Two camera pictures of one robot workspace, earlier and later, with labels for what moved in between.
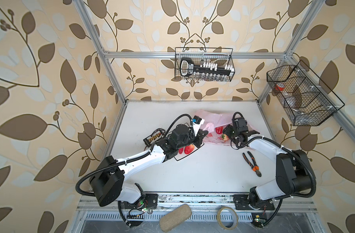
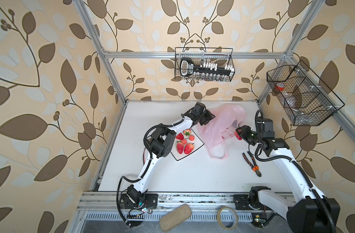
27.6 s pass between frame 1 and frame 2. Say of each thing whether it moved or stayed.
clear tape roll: stayed
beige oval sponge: stayed
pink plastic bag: moved
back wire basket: stayed
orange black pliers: stayed
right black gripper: moved
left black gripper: moved
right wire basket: stayed
